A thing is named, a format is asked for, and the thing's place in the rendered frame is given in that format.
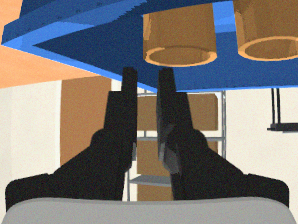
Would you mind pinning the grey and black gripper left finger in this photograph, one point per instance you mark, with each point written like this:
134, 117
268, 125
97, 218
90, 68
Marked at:
94, 172

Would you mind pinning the bronze bushing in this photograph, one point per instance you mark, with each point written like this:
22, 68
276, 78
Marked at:
188, 31
272, 23

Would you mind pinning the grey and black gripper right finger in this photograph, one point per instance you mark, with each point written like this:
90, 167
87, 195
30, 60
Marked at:
195, 168

